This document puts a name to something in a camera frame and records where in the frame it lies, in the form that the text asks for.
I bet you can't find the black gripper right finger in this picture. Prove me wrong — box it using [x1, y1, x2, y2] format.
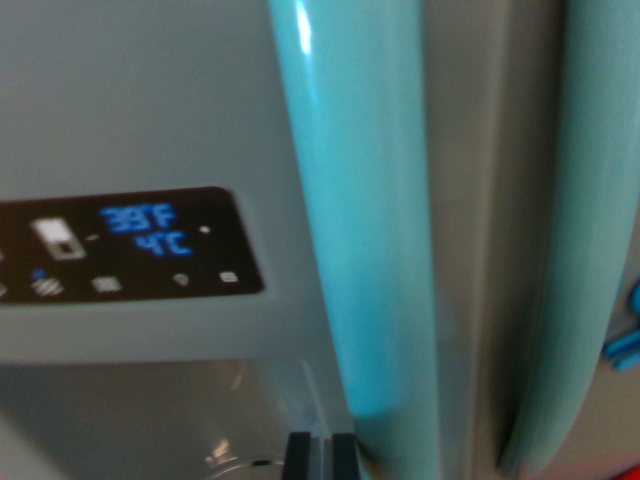
[331, 432, 360, 480]

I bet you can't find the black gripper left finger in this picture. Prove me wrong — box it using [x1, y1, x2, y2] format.
[282, 431, 314, 480]

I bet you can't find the grey fridge door with display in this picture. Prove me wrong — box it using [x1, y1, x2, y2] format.
[0, 0, 484, 480]

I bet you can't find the plain grey fridge door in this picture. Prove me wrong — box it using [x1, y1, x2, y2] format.
[469, 0, 640, 480]

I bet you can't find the black temperature display panel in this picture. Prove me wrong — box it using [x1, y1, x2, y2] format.
[0, 185, 266, 307]

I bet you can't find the blue bar sticker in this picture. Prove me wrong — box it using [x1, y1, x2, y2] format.
[602, 326, 640, 372]

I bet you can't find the teal handle beside display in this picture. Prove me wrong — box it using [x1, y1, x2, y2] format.
[266, 0, 442, 480]

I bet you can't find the teal handle on plain door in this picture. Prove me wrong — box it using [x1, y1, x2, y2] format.
[498, 0, 640, 472]

